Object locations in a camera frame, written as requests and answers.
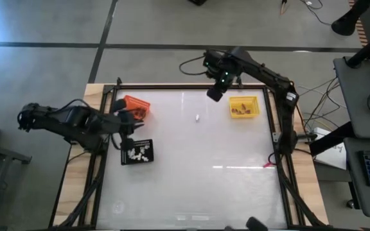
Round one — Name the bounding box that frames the black desk leg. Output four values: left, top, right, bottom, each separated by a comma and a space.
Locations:
309, 121, 346, 157

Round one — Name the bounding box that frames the white box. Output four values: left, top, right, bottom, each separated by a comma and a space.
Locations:
313, 127, 348, 170

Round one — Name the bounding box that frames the black plastic basket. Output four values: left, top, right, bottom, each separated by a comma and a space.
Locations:
120, 139, 155, 166

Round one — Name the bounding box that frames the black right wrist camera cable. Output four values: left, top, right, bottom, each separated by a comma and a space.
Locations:
179, 55, 207, 76

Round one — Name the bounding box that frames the clear round plastic disc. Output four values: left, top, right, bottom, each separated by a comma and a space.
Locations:
111, 200, 126, 215

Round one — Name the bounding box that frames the striped floor mat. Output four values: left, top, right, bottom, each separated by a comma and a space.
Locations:
348, 0, 369, 47

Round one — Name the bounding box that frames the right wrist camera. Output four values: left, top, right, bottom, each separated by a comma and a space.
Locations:
206, 83, 227, 103

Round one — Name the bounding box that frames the black aluminium table frame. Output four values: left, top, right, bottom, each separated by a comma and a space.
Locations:
48, 83, 329, 230

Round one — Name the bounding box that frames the yellow plastic basket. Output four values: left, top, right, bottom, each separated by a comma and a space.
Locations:
229, 96, 261, 119

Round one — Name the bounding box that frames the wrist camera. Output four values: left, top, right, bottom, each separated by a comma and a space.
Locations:
120, 137, 135, 152
206, 83, 227, 103

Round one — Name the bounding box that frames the grey desk top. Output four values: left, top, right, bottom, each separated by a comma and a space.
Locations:
344, 137, 370, 219
333, 56, 370, 139

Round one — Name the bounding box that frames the black rounded object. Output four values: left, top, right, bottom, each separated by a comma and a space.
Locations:
245, 216, 269, 231

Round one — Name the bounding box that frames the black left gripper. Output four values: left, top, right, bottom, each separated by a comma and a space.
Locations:
116, 108, 146, 136

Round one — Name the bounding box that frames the orange plastic basket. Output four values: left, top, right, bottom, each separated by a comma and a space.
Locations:
122, 94, 152, 121

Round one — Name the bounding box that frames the person's foot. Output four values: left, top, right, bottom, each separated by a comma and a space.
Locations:
331, 0, 370, 37

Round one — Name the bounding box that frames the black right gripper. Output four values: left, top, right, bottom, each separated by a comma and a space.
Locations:
202, 49, 238, 85

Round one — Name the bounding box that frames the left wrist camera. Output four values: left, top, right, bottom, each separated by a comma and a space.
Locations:
120, 137, 135, 152

